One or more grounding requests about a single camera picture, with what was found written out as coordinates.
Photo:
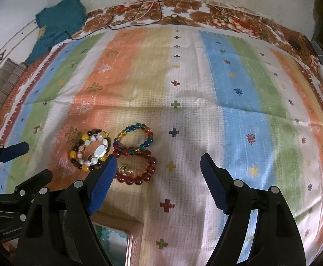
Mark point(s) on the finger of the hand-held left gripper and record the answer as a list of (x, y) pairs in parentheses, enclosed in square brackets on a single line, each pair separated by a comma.
[(12, 151), (31, 184)]

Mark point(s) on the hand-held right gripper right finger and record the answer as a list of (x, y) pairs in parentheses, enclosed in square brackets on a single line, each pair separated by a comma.
[(214, 183)]

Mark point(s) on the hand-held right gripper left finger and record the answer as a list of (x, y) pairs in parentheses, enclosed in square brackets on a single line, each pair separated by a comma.
[(103, 183)]

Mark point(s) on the metal tin box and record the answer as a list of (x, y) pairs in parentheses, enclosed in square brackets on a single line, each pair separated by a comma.
[(129, 243)]

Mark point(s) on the grey striped cushion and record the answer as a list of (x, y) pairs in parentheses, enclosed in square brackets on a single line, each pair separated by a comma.
[(3, 86)]

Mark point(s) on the striped colourful blanket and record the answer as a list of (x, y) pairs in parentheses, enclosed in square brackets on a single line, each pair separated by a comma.
[(178, 110)]

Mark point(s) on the teal garment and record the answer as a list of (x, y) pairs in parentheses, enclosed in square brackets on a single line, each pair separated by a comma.
[(59, 16)]

